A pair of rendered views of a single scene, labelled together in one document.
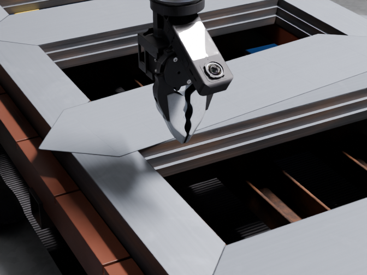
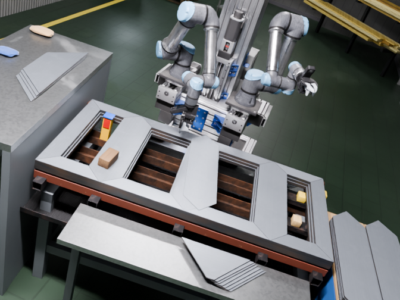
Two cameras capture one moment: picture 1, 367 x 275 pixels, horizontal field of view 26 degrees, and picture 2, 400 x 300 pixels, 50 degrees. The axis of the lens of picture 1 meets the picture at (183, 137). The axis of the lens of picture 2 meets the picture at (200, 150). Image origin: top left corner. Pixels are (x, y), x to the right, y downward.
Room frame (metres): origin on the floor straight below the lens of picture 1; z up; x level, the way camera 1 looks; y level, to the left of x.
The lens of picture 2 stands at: (2.16, -1.92, 2.26)
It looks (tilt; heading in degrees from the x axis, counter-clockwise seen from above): 32 degrees down; 118
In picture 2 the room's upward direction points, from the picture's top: 19 degrees clockwise
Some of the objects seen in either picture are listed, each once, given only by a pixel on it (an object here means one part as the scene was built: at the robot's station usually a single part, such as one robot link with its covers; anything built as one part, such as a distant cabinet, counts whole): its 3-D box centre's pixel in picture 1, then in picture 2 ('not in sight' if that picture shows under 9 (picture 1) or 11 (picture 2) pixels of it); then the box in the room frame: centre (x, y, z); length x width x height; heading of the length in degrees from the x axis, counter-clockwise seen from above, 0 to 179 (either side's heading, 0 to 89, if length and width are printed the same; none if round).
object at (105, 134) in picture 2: not in sight; (106, 130); (0.60, -0.23, 0.78); 0.05 x 0.05 x 0.19; 28
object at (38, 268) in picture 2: not in sight; (44, 234); (0.78, -0.76, 0.34); 0.06 x 0.06 x 0.68; 28
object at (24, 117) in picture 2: not in sight; (22, 74); (0.21, -0.57, 1.03); 1.30 x 0.60 x 0.04; 118
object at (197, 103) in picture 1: (187, 106); (183, 128); (0.99, -0.01, 0.96); 0.06 x 0.03 x 0.09; 29
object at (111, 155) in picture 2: not in sight; (108, 158); (0.92, -0.53, 0.89); 0.12 x 0.06 x 0.05; 111
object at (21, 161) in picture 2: not in sight; (59, 163); (0.46, -0.44, 0.51); 1.30 x 0.04 x 1.01; 118
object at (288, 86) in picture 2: not in sight; (287, 84); (1.31, 0.48, 1.33); 0.11 x 0.08 x 0.11; 46
